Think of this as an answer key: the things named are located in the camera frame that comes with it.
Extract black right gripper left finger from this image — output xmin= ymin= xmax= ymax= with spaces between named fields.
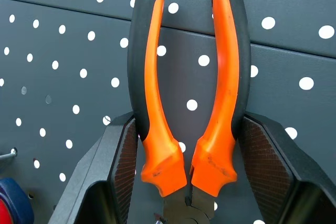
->
xmin=48 ymin=111 xmax=139 ymax=224

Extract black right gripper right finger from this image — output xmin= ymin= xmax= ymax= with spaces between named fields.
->
xmin=237 ymin=111 xmax=336 ymax=224

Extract orange and black pliers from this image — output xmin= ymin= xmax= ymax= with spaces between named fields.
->
xmin=127 ymin=0 xmax=252 ymax=224

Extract blue tape roll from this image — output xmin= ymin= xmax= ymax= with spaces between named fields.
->
xmin=0 ymin=177 xmax=35 ymax=224

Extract metal pegboard hook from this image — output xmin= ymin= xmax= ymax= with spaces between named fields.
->
xmin=0 ymin=147 xmax=18 ymax=163

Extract dark grey pegboard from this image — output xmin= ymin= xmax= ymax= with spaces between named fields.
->
xmin=0 ymin=0 xmax=336 ymax=224

